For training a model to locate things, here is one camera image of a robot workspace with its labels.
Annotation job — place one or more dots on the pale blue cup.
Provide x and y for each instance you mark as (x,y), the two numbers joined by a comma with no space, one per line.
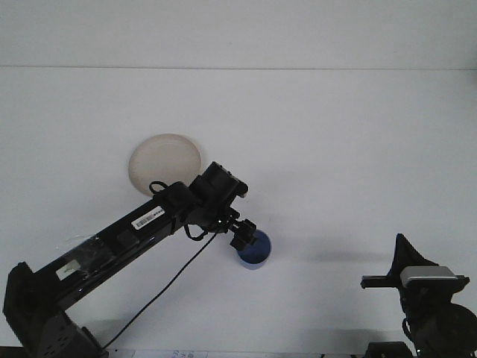
(261,250)

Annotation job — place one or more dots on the pale round plate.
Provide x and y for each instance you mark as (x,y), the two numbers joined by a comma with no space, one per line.
(164,156)

